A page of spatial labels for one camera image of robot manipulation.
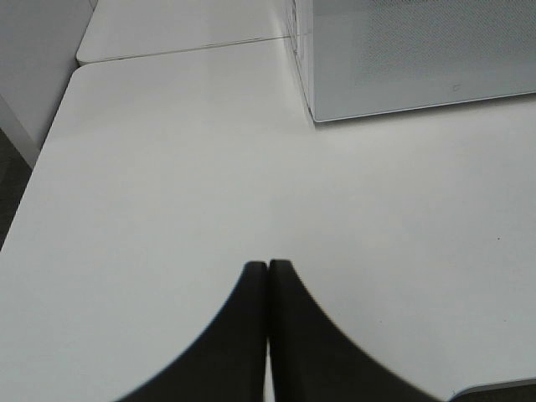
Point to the white microwave oven body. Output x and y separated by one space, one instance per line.
419 54

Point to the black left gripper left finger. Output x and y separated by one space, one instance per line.
227 361

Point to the white microwave door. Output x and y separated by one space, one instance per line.
423 58

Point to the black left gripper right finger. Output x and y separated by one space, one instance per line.
312 360

